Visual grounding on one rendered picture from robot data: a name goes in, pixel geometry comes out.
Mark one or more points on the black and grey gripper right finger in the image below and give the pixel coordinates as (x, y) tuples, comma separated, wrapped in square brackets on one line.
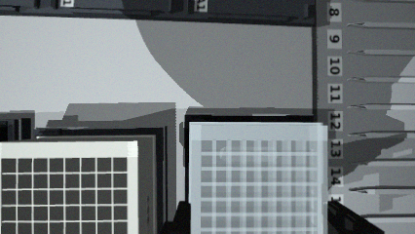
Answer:
[(341, 220)]

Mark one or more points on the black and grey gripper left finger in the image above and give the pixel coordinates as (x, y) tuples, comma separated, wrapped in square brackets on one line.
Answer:
[(181, 223)]

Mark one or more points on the white deep-well block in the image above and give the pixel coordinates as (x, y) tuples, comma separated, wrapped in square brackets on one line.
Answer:
[(78, 204)]

